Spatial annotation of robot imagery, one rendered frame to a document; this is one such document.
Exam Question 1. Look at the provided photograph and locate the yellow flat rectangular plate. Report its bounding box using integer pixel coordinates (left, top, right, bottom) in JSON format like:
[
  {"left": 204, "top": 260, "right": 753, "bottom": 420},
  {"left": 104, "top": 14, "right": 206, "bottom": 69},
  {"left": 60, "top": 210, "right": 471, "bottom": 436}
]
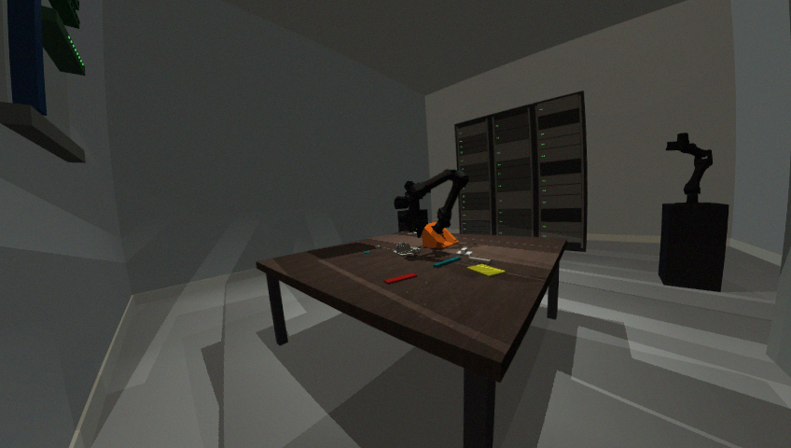
[{"left": 466, "top": 264, "right": 506, "bottom": 277}]

